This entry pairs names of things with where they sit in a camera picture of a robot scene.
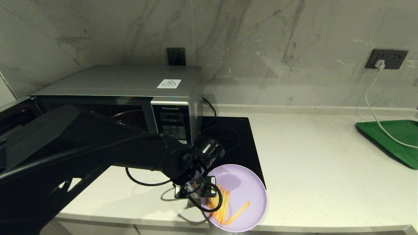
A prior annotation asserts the white warning sticker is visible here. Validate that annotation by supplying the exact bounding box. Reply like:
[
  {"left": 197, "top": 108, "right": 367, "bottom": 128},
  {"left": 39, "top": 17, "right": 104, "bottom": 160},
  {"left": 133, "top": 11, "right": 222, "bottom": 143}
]
[{"left": 157, "top": 79, "right": 182, "bottom": 89}]

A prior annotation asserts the wide black wall socket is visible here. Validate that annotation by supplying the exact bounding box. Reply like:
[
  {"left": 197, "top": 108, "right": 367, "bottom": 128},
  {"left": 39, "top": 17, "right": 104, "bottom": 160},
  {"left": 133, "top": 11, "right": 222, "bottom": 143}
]
[{"left": 365, "top": 49, "right": 409, "bottom": 70}]

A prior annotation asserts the green plastic tray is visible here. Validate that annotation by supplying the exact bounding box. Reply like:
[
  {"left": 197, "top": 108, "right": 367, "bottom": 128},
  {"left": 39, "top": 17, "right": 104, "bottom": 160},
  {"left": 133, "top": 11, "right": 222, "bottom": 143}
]
[{"left": 355, "top": 120, "right": 418, "bottom": 170}]

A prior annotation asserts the silver Panasonic microwave oven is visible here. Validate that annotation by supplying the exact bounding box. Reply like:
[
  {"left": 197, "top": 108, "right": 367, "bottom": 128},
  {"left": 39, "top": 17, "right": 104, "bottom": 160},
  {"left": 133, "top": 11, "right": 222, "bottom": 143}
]
[{"left": 31, "top": 64, "right": 203, "bottom": 154}]

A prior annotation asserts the small black wall socket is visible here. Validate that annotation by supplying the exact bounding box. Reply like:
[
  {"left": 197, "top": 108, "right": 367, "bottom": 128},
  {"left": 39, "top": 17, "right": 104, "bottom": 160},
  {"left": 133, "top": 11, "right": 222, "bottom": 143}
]
[{"left": 167, "top": 48, "right": 186, "bottom": 66}]

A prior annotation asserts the purple round plate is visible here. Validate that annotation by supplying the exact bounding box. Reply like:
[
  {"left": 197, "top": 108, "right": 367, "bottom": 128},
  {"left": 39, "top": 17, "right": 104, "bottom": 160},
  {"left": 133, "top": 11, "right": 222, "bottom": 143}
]
[{"left": 199, "top": 164, "right": 268, "bottom": 233}]

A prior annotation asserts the black microwave control panel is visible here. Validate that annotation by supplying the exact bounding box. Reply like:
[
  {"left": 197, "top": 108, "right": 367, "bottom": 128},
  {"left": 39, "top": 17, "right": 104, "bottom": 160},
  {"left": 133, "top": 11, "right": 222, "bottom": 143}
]
[{"left": 151, "top": 101, "right": 195, "bottom": 146}]

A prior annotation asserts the white power cable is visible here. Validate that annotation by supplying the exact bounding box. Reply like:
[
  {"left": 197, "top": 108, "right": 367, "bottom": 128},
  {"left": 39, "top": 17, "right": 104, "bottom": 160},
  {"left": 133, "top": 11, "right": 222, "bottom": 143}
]
[{"left": 364, "top": 70, "right": 418, "bottom": 149}]

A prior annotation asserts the grey base cabinet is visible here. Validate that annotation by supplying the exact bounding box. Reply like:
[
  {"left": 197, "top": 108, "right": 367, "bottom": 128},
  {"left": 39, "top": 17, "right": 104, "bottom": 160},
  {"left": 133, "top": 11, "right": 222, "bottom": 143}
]
[{"left": 39, "top": 217, "right": 418, "bottom": 235}]

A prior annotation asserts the silver black microwave door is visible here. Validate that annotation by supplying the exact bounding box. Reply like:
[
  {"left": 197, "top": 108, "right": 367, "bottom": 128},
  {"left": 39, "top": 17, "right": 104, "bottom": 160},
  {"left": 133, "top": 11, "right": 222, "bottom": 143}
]
[{"left": 0, "top": 97, "right": 44, "bottom": 170}]

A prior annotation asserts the black induction cooktop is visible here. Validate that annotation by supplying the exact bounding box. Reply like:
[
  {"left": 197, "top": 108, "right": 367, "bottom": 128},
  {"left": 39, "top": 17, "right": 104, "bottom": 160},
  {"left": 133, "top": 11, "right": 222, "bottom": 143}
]
[{"left": 175, "top": 117, "right": 266, "bottom": 199}]

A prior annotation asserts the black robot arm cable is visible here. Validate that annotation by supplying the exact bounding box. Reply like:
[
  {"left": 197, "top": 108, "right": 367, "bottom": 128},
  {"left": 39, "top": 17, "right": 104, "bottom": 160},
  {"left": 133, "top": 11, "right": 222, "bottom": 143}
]
[{"left": 125, "top": 166, "right": 223, "bottom": 213}]

